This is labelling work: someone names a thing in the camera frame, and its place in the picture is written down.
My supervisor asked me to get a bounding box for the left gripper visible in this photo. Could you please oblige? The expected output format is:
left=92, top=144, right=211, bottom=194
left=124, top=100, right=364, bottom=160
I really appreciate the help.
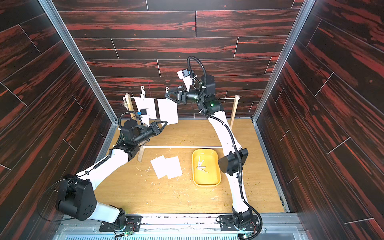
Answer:
left=132, top=121, right=167, bottom=147

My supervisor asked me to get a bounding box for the white postcard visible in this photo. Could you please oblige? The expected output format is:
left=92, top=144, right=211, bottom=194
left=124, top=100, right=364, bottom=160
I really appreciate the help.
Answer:
left=157, top=99, right=179, bottom=125
left=134, top=98, right=157, bottom=120
left=151, top=156, right=168, bottom=179
left=166, top=156, right=183, bottom=179

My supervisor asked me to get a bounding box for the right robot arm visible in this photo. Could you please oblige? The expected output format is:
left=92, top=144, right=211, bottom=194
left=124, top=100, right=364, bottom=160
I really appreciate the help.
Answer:
left=165, top=75, right=253, bottom=230

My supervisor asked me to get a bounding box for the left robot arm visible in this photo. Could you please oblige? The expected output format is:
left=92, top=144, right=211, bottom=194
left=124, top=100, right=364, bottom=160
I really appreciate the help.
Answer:
left=56, top=120, right=168, bottom=229

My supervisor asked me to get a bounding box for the yellow plastic tray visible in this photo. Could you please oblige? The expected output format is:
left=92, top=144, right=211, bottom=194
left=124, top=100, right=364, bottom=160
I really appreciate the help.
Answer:
left=192, top=149, right=222, bottom=187

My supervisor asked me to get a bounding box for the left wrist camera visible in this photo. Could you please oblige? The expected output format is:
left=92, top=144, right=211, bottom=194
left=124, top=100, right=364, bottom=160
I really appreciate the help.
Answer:
left=137, top=109, right=150, bottom=127

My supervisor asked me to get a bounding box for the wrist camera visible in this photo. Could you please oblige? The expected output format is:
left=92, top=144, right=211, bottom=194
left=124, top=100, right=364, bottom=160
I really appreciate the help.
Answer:
left=137, top=109, right=150, bottom=127
left=177, top=69, right=195, bottom=92

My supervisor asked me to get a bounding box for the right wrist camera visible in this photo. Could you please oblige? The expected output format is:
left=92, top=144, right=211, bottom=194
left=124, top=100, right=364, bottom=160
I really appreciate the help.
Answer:
left=177, top=69, right=195, bottom=92

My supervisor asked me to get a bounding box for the left corrugated cable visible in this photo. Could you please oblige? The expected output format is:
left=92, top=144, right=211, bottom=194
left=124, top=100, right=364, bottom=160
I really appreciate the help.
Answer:
left=117, top=110, right=142, bottom=130

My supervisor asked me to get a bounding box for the wooden drying rack frame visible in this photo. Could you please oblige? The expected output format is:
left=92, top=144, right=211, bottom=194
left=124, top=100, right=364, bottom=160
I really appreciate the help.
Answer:
left=122, top=93, right=241, bottom=164

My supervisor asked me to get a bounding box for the string on rack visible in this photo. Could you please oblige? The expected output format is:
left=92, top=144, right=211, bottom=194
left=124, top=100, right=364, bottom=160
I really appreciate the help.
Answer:
left=123, top=96, right=239, bottom=102

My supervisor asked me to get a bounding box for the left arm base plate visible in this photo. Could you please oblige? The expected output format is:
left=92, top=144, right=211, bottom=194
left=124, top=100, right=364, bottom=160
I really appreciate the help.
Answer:
left=99, top=215, right=143, bottom=233

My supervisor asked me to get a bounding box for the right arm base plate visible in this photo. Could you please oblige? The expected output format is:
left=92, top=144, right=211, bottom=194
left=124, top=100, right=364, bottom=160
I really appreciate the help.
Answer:
left=216, top=214, right=260, bottom=232

